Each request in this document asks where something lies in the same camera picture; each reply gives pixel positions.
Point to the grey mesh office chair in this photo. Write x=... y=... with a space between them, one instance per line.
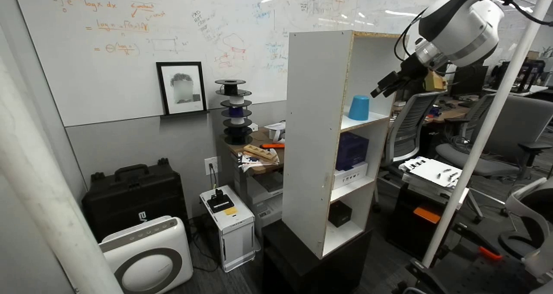
x=408 y=125

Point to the white air purifier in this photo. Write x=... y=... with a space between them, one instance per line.
x=149 y=257

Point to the light blue cup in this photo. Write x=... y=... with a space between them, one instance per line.
x=359 y=108

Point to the stack of white papers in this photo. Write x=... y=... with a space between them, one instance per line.
x=432 y=173

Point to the black device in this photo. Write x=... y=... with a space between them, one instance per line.
x=219 y=200

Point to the wooden desk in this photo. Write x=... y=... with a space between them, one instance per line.
x=255 y=149

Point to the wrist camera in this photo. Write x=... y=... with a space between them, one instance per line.
x=434 y=81

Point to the black hard case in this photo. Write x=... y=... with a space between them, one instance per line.
x=134 y=199

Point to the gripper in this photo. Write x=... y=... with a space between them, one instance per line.
x=413 y=71

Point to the white flat box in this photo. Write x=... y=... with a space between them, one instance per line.
x=349 y=175

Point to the orange tool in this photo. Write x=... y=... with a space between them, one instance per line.
x=273 y=146

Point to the grey printer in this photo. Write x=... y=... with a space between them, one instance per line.
x=265 y=199

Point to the white cabinet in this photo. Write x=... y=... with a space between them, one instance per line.
x=313 y=142

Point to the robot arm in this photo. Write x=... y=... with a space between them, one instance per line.
x=471 y=26

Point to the dark blue box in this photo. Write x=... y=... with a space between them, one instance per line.
x=351 y=150

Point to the heap of papers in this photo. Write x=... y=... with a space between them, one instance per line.
x=249 y=161

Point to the wooden block piece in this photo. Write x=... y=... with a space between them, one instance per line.
x=260 y=152

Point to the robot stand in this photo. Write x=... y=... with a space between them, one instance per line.
x=475 y=276

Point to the black box with orange label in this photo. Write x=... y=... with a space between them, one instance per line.
x=414 y=222

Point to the wall socket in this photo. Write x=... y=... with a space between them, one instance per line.
x=211 y=165

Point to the whiteboard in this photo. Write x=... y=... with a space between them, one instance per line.
x=173 y=43

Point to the white computer case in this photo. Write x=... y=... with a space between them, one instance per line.
x=229 y=229

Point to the stack of filament spools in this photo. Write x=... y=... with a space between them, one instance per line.
x=235 y=112

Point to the black framed picture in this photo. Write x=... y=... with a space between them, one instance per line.
x=181 y=87

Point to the white stand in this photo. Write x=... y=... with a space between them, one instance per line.
x=47 y=190
x=484 y=129

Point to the black low cabinet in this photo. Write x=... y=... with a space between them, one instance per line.
x=298 y=266

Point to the yellow sticky note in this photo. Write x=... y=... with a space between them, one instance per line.
x=230 y=210

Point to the small black box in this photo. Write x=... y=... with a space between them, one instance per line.
x=339 y=213

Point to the grey padded office chair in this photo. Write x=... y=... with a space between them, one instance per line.
x=505 y=134

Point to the monitor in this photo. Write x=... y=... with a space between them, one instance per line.
x=468 y=80

